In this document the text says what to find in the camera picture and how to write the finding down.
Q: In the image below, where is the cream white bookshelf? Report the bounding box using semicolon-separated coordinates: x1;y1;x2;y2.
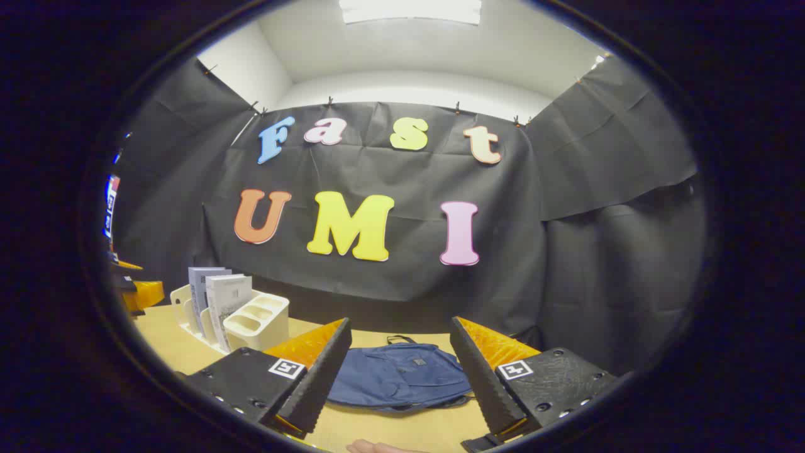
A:
170;283;291;354

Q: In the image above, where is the blue schoolbag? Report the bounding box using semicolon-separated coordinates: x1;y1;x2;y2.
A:
327;335;474;413

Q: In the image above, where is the grey patterned cover book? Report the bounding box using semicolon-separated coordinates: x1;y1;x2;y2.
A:
205;274;253;353

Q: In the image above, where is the ceiling light panel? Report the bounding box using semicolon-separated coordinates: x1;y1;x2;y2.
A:
338;0;482;26

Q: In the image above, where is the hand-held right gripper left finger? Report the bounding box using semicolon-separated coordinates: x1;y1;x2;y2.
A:
182;318;353;440

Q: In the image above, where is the lavender cover book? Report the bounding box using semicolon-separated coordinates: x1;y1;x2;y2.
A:
188;267;232;337

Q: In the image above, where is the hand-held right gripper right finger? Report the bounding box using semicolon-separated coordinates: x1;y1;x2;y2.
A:
449;316;621;441

